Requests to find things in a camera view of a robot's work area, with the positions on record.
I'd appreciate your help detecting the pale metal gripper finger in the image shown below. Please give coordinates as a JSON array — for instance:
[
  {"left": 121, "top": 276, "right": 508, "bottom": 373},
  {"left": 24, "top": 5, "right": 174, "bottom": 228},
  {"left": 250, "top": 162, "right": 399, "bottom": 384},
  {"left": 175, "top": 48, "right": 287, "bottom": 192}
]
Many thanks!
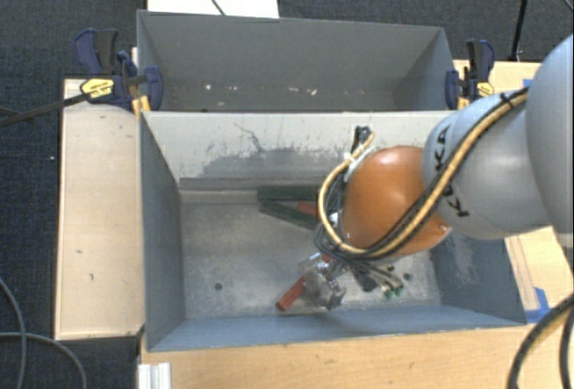
[
  {"left": 297, "top": 255, "right": 327, "bottom": 304},
  {"left": 323, "top": 272, "right": 348, "bottom": 312}
]

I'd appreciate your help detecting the red-brown flat block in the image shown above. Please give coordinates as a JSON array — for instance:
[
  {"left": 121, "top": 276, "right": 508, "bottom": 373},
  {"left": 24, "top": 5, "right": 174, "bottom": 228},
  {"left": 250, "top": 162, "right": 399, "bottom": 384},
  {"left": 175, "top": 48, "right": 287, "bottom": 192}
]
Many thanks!
[
  {"left": 291, "top": 201, "right": 322, "bottom": 219},
  {"left": 274, "top": 273, "right": 316, "bottom": 313}
]

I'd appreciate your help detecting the grey metal bin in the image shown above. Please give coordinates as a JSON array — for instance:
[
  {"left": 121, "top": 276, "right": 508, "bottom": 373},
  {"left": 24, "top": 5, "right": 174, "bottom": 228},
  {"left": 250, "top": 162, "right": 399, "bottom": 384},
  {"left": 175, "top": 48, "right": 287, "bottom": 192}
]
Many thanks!
[{"left": 135, "top": 9, "right": 528, "bottom": 353}]

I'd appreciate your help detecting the dark green flat block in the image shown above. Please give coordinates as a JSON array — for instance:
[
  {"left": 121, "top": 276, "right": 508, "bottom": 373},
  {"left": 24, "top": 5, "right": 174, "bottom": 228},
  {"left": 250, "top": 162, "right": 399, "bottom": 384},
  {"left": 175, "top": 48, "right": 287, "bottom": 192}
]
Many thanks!
[
  {"left": 257, "top": 185, "right": 320, "bottom": 203},
  {"left": 258, "top": 200, "right": 318, "bottom": 230}
]

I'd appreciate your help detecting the pale wood board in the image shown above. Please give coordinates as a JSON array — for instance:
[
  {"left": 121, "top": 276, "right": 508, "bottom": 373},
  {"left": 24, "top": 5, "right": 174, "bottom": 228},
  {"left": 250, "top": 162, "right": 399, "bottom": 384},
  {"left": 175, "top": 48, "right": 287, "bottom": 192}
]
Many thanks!
[{"left": 54, "top": 79, "right": 147, "bottom": 341}]

